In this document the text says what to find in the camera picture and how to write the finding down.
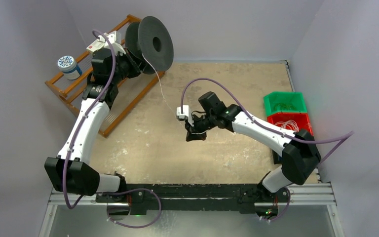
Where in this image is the red plastic bin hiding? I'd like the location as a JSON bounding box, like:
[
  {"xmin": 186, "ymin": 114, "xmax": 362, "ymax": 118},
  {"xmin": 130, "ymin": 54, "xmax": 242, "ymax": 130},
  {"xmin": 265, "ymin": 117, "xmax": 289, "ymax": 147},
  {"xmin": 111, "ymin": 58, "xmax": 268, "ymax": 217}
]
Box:
[{"xmin": 267, "ymin": 112, "xmax": 313, "ymax": 135}]

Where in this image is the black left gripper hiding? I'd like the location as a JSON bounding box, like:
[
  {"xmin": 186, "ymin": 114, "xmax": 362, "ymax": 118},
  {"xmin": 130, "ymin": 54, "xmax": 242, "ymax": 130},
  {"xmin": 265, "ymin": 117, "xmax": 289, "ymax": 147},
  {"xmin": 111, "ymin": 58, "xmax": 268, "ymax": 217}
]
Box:
[{"xmin": 110, "ymin": 47, "xmax": 147, "ymax": 84}]

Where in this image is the green wire bundle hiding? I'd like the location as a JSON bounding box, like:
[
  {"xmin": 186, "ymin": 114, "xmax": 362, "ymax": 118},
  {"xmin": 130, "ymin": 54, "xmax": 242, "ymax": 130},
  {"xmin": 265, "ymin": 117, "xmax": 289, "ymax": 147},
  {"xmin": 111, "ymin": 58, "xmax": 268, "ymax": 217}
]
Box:
[{"xmin": 272, "ymin": 99, "xmax": 300, "ymax": 112}]

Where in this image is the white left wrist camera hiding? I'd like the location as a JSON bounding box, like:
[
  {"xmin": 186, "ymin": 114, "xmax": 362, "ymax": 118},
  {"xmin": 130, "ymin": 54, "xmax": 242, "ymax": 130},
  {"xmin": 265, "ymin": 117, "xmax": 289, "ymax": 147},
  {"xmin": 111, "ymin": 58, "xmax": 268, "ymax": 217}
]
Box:
[{"xmin": 97, "ymin": 31, "xmax": 126, "ymax": 56}]

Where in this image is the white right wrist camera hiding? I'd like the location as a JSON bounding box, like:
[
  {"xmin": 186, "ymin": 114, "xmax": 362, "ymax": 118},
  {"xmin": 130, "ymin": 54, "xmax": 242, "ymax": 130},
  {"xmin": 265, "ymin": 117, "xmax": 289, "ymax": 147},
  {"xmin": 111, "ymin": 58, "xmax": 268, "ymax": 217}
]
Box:
[{"xmin": 176, "ymin": 105, "xmax": 194, "ymax": 126}]

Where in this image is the blue white round jar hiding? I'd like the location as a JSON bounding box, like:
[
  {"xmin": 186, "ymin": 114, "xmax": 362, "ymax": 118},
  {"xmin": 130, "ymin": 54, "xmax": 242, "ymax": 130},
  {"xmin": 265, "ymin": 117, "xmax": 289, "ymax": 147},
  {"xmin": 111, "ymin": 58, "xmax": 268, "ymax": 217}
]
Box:
[{"xmin": 57, "ymin": 55, "xmax": 82, "ymax": 80}]

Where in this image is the black perforated cable spool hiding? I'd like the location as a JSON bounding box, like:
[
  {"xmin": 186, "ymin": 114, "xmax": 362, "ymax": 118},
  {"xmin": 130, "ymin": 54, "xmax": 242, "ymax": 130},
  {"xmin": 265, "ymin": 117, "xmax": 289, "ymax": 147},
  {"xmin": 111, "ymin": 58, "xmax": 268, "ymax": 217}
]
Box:
[{"xmin": 125, "ymin": 16, "xmax": 174, "ymax": 75}]

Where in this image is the white wire bundle in bin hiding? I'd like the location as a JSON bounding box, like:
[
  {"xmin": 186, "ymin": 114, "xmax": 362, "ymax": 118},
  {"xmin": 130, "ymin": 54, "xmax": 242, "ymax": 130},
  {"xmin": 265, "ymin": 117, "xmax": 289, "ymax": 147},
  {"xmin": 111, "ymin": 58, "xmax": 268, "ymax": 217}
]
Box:
[{"xmin": 274, "ymin": 119, "xmax": 300, "ymax": 133}]

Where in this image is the orange wooden rack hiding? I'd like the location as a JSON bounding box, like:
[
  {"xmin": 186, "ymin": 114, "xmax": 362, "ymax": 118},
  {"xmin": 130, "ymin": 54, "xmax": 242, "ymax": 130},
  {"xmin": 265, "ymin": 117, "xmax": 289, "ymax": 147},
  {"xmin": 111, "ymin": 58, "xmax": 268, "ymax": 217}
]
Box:
[{"xmin": 44, "ymin": 14, "xmax": 166, "ymax": 138}]

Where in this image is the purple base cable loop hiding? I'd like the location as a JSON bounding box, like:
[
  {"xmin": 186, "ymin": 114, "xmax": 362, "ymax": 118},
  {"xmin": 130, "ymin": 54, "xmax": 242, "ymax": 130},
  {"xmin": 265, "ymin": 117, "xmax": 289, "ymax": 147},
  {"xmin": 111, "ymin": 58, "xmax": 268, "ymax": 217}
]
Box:
[{"xmin": 106, "ymin": 189, "xmax": 162, "ymax": 229}]

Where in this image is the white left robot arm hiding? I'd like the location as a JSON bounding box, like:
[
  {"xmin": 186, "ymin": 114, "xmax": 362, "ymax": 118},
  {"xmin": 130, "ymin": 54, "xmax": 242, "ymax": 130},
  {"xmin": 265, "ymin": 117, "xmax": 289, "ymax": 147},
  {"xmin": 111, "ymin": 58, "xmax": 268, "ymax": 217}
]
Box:
[{"xmin": 44, "ymin": 48, "xmax": 141, "ymax": 202}]

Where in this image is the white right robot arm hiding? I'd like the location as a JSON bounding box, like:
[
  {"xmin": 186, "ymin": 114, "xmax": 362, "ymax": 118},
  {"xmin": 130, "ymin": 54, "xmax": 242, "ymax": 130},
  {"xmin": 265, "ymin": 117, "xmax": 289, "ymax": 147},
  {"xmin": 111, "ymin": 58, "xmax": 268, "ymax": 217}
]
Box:
[{"xmin": 176, "ymin": 91, "xmax": 321, "ymax": 201}]

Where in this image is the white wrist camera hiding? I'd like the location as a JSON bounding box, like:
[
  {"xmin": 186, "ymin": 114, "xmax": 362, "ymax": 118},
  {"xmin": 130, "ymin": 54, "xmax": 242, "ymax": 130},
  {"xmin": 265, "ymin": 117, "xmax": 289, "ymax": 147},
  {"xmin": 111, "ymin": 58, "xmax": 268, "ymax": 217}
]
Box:
[
  {"xmin": 176, "ymin": 105, "xmax": 194, "ymax": 126},
  {"xmin": 97, "ymin": 31, "xmax": 126, "ymax": 56}
]

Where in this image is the white thin cable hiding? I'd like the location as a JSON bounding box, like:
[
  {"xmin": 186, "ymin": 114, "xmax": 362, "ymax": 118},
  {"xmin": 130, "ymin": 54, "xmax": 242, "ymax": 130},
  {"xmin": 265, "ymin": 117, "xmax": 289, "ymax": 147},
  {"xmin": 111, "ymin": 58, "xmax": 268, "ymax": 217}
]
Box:
[{"xmin": 142, "ymin": 55, "xmax": 182, "ymax": 120}]

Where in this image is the green plastic bin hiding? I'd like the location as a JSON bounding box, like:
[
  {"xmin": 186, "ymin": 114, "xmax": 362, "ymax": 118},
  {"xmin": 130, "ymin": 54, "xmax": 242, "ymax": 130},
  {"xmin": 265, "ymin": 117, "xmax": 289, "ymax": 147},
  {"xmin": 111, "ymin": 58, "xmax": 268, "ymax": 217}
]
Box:
[{"xmin": 264, "ymin": 91, "xmax": 307, "ymax": 116}]

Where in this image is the green white cardboard box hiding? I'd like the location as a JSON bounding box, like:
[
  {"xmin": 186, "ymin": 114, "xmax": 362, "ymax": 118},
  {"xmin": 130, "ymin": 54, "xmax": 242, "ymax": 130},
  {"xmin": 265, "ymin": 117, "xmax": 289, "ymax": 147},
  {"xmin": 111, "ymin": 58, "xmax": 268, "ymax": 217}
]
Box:
[{"xmin": 86, "ymin": 39, "xmax": 105, "ymax": 55}]

